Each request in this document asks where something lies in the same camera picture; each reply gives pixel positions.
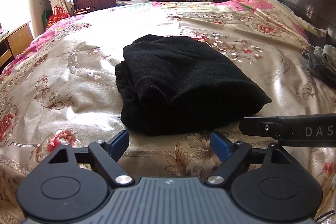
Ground wooden tv cabinet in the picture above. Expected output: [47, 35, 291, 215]
[0, 23, 34, 72]

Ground grey jeans garment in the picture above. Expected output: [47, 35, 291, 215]
[302, 46, 323, 78]

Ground green bag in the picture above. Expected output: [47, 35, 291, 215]
[42, 9, 53, 30]

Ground red gift bag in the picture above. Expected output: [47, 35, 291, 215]
[46, 6, 70, 29]

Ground olive green garment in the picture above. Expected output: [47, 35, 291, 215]
[313, 44, 336, 76]

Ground black pants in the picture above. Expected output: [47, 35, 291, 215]
[116, 35, 272, 135]

